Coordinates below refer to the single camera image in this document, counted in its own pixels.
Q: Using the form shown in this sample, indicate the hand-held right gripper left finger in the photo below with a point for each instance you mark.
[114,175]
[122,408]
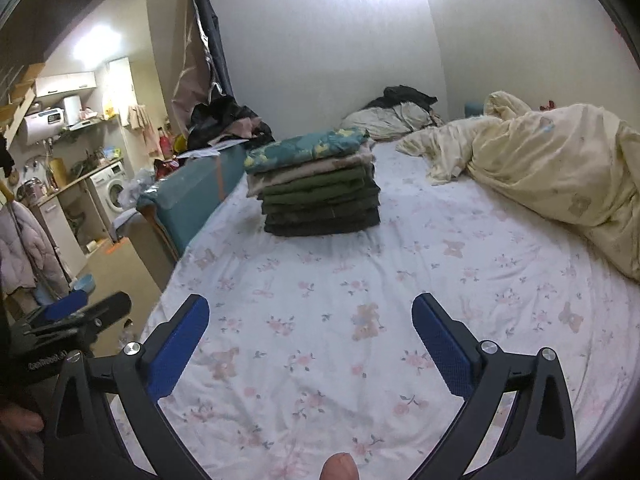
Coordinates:
[175,345]

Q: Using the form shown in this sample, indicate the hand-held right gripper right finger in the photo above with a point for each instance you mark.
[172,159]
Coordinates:
[445,345]

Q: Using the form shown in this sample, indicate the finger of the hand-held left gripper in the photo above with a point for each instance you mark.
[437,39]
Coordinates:
[62,305]
[107,305]

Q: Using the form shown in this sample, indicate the green floral shorts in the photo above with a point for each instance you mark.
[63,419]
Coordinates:
[305,147]

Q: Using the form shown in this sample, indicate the stack of folded green pants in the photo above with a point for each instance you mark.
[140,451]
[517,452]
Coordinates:
[325,205]

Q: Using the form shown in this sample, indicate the person's left hand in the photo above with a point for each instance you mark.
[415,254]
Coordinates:
[22,417]

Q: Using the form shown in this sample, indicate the person's right hand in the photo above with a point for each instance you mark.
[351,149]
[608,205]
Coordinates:
[340,467]

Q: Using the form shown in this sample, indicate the blue basin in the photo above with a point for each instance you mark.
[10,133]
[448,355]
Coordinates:
[82,283]

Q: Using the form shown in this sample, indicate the grey box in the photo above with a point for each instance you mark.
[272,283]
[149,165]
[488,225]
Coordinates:
[145,250]

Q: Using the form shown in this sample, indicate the pink puffer jacket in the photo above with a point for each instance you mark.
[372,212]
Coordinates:
[25,250]

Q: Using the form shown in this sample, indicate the white base cabinet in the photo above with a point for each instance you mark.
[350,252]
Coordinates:
[60,235]

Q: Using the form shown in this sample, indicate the white washing machine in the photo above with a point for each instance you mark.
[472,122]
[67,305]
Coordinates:
[110,192]

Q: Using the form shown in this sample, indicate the clear plastic bags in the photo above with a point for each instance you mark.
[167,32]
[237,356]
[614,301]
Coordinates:
[136,190]

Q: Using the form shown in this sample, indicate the metal pot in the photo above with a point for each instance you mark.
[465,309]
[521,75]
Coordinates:
[31,190]

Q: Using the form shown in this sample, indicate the wooden cutting board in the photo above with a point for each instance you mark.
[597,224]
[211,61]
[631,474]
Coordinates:
[58,174]

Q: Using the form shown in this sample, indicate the teal bed footboard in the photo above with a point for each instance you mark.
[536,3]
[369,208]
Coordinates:
[195,190]

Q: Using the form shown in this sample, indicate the pink hanging towel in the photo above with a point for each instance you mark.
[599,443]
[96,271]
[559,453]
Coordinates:
[145,130]

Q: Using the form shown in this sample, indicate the white water heater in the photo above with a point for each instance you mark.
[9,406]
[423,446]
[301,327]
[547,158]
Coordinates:
[45,124]

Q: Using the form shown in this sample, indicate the beige bear-print folded cloth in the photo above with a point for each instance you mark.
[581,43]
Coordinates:
[280,177]

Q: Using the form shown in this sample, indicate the cream quilt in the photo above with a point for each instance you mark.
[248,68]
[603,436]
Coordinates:
[550,160]

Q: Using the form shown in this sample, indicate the pile of dark clothes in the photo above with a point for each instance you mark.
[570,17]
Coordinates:
[225,120]

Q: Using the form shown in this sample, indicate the pale pillow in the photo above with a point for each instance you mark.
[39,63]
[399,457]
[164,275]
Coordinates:
[380,122]

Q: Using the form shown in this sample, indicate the teal headboard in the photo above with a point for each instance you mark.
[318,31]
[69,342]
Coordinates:
[474,110]

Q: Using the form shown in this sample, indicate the white wall cabinet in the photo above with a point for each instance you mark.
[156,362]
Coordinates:
[65,84]

